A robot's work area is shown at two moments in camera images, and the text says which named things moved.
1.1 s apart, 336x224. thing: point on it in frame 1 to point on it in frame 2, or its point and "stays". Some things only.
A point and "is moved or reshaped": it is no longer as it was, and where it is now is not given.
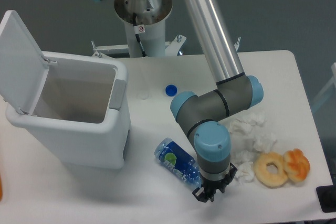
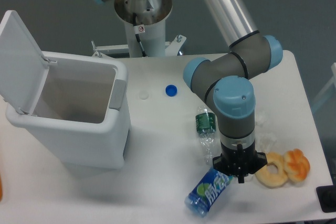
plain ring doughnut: x=268 y=179 stays
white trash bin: x=73 y=106 stays
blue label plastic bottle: x=174 y=158 is moved or reshaped
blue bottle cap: x=171 y=90 stays
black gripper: x=209 y=187 to x=239 y=161
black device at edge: x=326 y=195 stays
